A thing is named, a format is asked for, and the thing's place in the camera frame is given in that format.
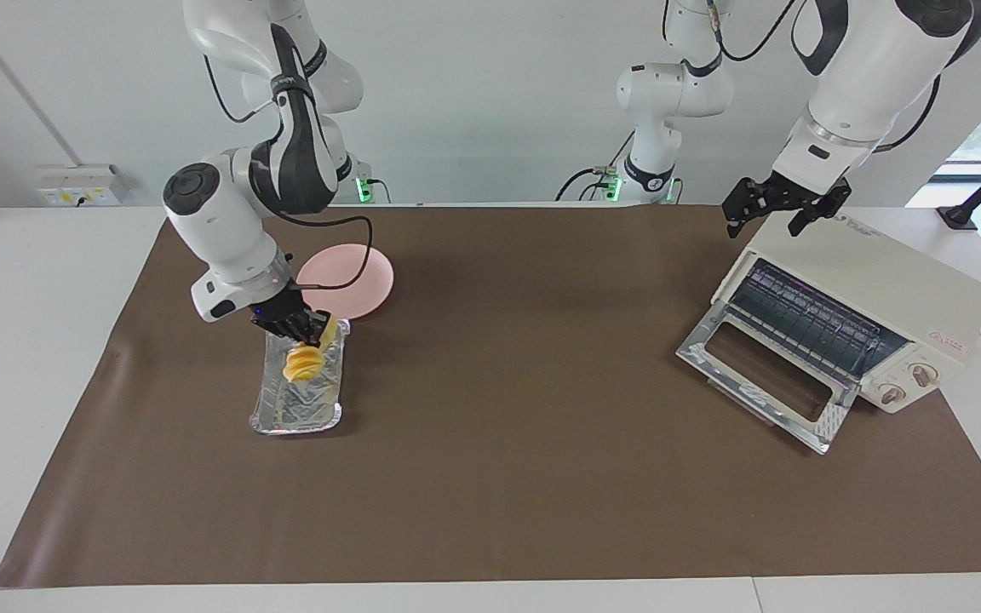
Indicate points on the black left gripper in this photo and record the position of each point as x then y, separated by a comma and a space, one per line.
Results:
797, 191

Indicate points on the aluminium foil tray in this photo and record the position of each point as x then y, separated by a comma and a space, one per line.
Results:
286, 409

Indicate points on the beige oven knob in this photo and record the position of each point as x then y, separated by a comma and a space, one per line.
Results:
923, 374
891, 394

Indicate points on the white wall socket box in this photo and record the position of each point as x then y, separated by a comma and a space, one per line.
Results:
82, 186

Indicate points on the brown table mat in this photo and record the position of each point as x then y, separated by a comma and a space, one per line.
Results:
490, 468

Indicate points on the pink round plate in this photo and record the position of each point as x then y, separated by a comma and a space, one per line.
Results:
354, 272

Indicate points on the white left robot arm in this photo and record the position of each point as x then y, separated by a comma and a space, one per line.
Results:
865, 77

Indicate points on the glass oven door metal frame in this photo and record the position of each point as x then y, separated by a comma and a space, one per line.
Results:
831, 417

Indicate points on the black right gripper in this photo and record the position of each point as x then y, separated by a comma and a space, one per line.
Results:
282, 313

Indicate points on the sliced yellow bread loaf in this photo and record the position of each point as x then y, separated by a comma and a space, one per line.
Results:
303, 364

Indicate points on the cream white toaster oven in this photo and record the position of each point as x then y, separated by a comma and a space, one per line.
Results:
882, 281

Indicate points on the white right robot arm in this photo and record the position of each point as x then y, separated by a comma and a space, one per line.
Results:
226, 221

